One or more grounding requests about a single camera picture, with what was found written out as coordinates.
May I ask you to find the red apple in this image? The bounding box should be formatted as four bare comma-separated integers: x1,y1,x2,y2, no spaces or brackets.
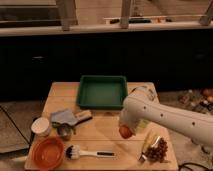
119,125,133,139

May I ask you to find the black cable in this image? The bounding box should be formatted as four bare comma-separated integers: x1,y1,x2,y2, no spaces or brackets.
177,162,213,171

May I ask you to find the metal measuring cup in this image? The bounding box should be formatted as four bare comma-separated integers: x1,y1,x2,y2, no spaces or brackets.
52,122,76,141

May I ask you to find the white dish brush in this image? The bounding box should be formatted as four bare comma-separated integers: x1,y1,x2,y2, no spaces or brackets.
65,145,115,160

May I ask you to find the orange plastic bowl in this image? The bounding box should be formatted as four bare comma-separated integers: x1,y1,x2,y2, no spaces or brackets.
32,137,64,171

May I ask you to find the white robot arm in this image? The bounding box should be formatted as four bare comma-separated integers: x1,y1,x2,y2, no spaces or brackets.
119,86,213,147

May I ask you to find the red grapes bunch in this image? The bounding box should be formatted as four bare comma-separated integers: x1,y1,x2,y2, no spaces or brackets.
146,138,168,162

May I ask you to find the metal fork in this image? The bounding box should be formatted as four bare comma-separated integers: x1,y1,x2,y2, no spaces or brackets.
139,136,160,163

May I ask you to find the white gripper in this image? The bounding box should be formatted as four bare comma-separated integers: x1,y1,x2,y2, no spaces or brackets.
119,109,149,137

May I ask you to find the white paper cup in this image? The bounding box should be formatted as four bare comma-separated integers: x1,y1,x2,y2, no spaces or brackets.
31,117,51,137

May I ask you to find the brown block brush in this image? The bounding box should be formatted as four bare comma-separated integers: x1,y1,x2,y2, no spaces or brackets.
75,110,93,124

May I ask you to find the green plastic tray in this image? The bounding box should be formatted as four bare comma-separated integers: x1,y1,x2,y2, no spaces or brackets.
76,75,128,110

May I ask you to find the blue grey cloth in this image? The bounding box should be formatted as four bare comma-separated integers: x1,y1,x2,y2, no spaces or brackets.
51,109,77,126

